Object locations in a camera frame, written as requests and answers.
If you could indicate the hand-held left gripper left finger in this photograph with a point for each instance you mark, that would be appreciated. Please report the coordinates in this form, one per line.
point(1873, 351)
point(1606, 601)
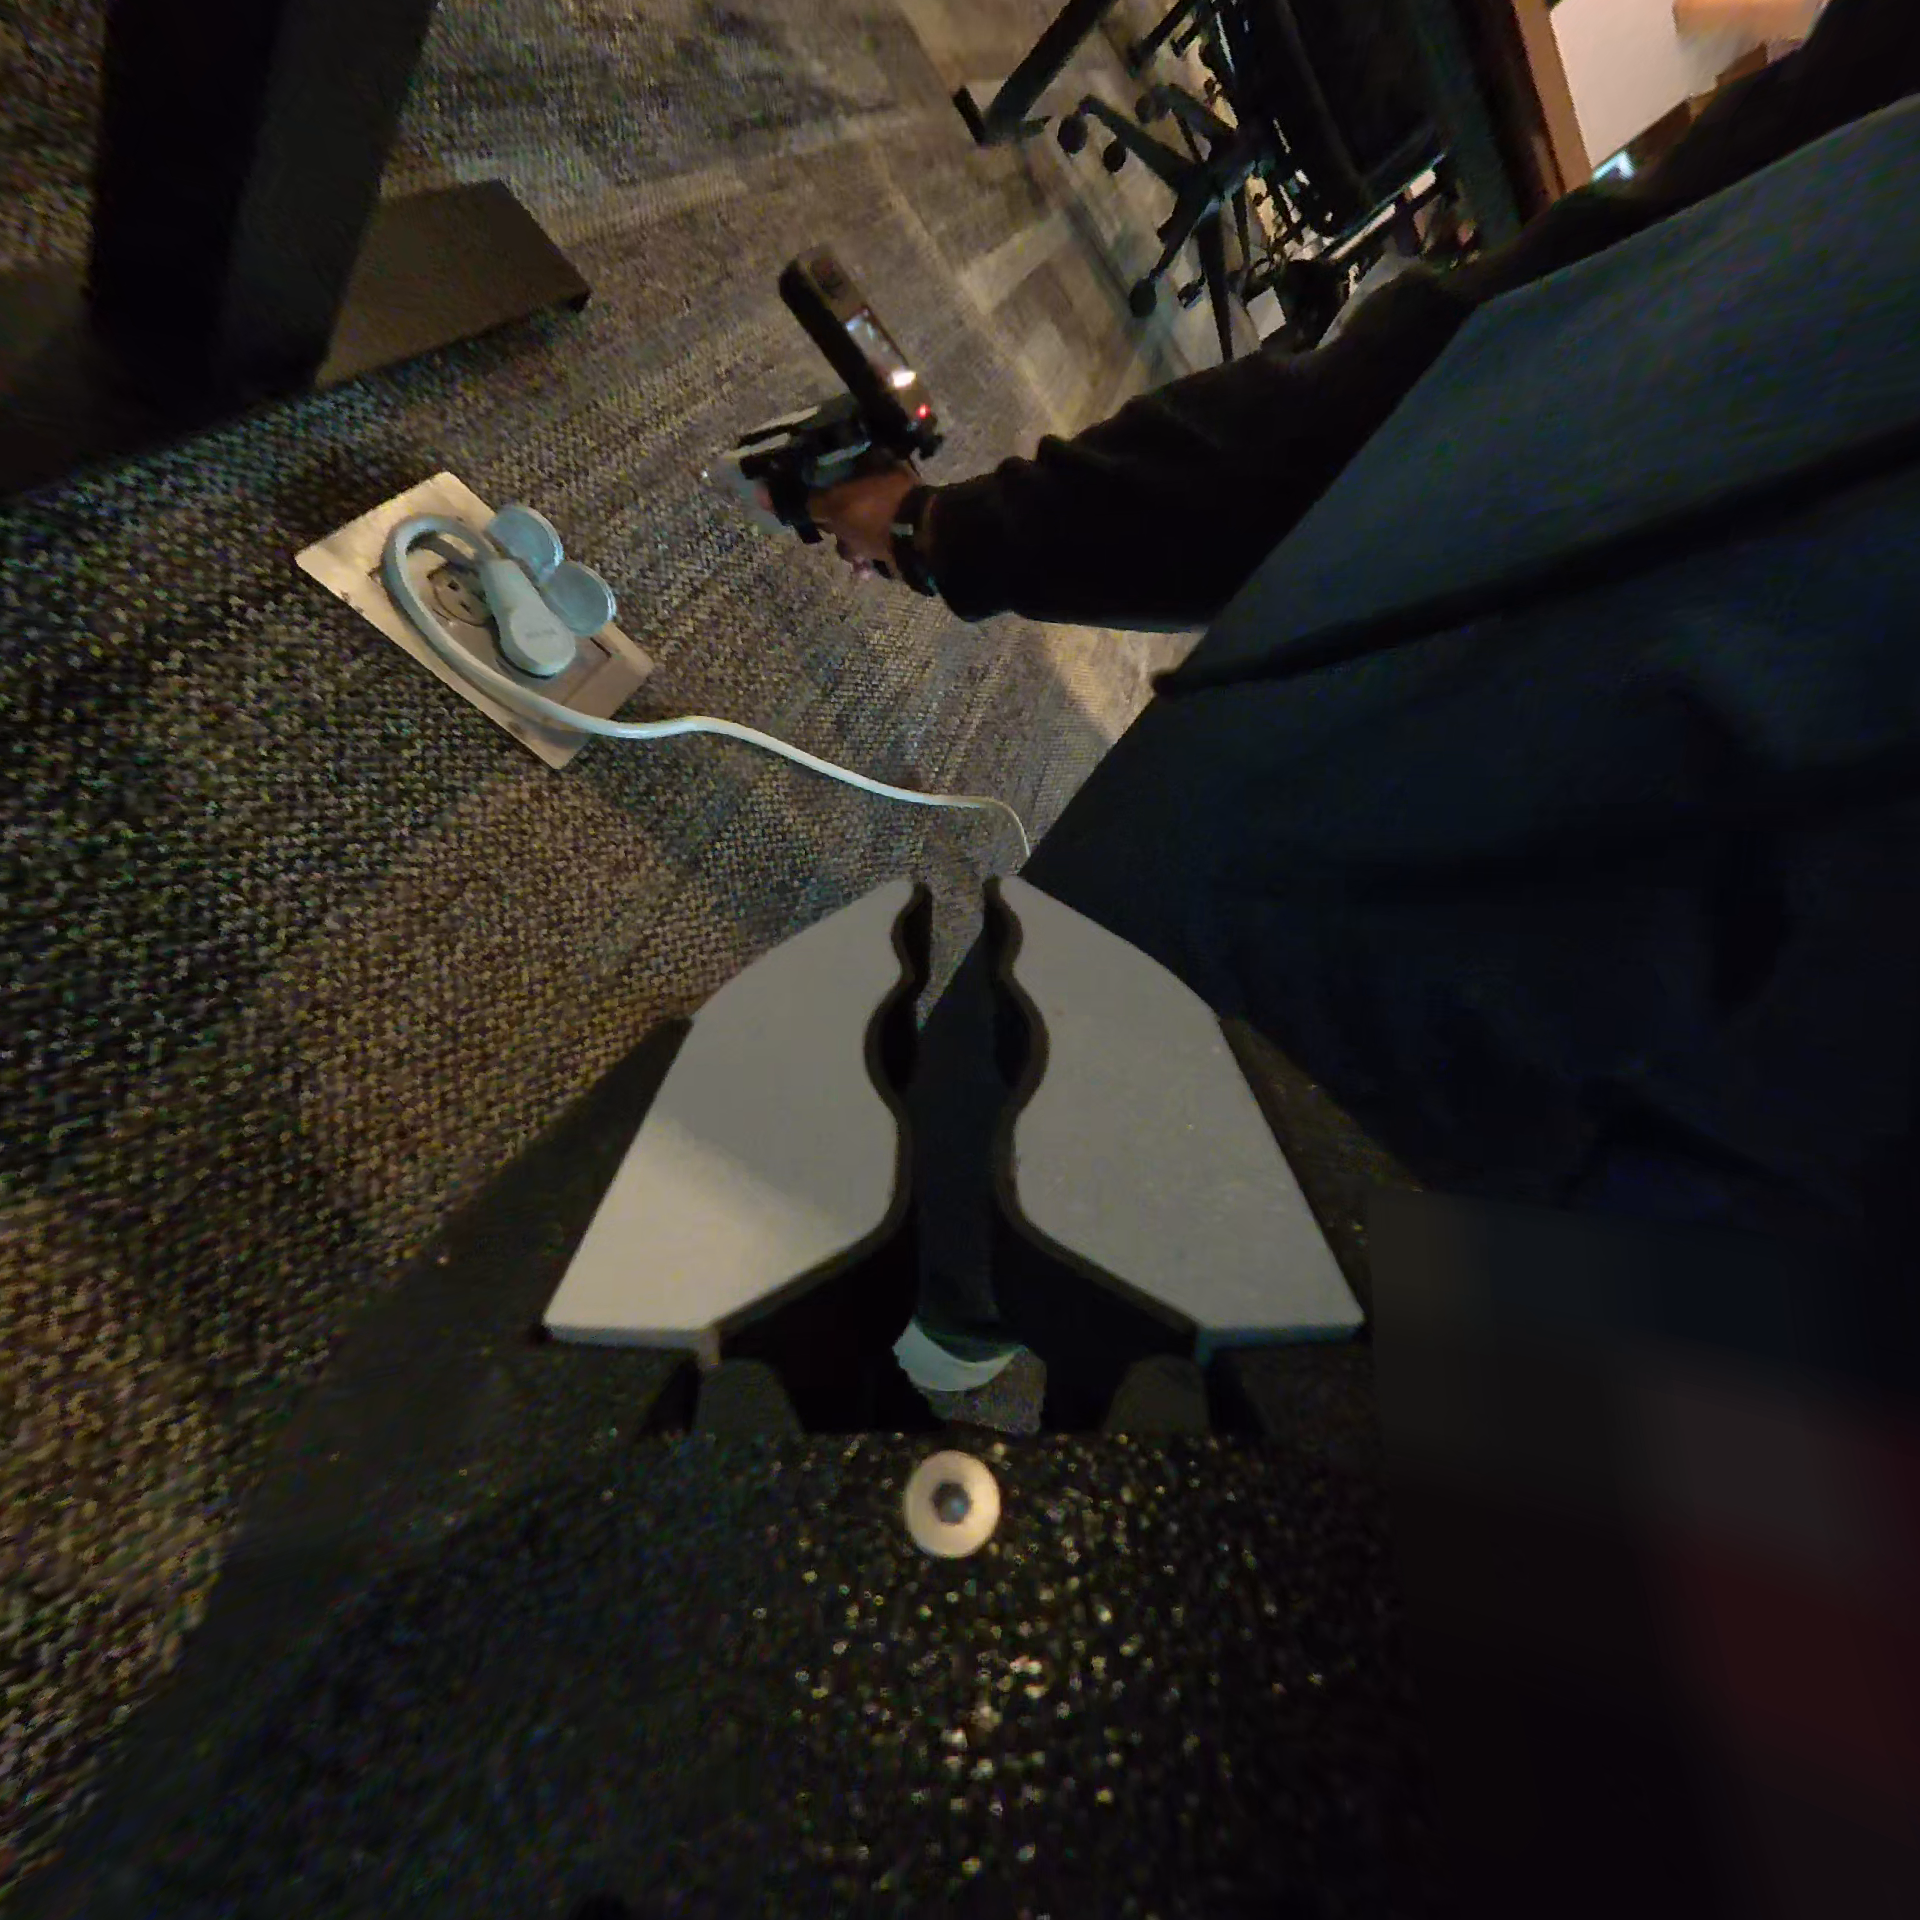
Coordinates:
point(751, 1170)

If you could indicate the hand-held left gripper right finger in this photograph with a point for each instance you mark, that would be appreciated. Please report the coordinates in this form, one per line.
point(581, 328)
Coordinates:
point(1170, 1170)

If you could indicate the person's white shoe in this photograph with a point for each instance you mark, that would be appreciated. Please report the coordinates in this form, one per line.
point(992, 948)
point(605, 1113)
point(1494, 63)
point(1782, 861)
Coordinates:
point(944, 1359)

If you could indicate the white power plug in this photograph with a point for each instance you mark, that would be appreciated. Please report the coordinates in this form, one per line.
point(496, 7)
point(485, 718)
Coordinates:
point(524, 601)

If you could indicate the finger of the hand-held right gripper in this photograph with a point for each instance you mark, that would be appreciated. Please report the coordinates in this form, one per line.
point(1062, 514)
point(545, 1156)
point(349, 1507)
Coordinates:
point(742, 488)

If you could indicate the person's right hand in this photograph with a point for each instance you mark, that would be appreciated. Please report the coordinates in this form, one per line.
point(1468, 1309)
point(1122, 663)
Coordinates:
point(870, 524)

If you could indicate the person's right forearm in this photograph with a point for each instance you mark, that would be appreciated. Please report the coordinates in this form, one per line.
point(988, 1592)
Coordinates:
point(1140, 494)

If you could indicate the black desk leg base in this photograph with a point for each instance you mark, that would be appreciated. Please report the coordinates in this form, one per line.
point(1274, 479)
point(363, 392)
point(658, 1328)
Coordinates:
point(224, 151)

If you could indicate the metal floor outlet box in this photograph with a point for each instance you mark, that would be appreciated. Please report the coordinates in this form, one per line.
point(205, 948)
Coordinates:
point(349, 567)

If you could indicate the person's leg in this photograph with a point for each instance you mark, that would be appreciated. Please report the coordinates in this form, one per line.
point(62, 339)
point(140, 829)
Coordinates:
point(961, 1170)

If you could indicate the black office chair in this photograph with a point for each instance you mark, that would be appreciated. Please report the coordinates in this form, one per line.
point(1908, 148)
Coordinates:
point(1320, 90)

